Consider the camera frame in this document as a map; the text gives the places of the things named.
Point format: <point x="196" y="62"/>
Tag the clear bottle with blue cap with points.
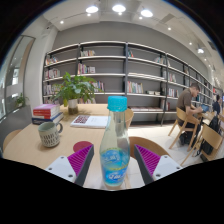
<point x="115" y="156"/>

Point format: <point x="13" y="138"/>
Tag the open white magazine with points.
<point x="90" y="121"/>

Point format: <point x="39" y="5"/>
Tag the pink book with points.
<point x="46" y="107"/>

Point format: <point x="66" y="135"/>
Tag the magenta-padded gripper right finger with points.
<point x="165" y="166"/>

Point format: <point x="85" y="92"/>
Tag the red book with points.
<point x="46" y="113"/>

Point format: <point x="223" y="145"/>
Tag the person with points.
<point x="216" y="106"/>
<point x="185" y="100"/>

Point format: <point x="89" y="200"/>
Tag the grey wall shelf unit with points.
<point x="110" y="65"/>

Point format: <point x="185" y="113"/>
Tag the dark blue book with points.
<point x="46" y="120"/>

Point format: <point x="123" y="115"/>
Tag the round ceiling lights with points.
<point x="118" y="8"/>

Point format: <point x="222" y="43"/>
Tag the light wooden chair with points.
<point x="11" y="138"/>
<point x="210" y="136"/>
<point x="146" y="144"/>
<point x="183" y="119"/>
<point x="130" y="116"/>

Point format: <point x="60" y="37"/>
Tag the grey spotted ceramic mug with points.
<point x="49" y="135"/>

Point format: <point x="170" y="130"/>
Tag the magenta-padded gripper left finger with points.
<point x="61" y="166"/>

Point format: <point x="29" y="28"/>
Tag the small potted window plant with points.
<point x="20" y="100"/>

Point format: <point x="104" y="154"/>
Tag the black bag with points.
<point x="209" y="145"/>

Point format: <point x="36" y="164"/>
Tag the green potted plant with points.
<point x="75" y="88"/>

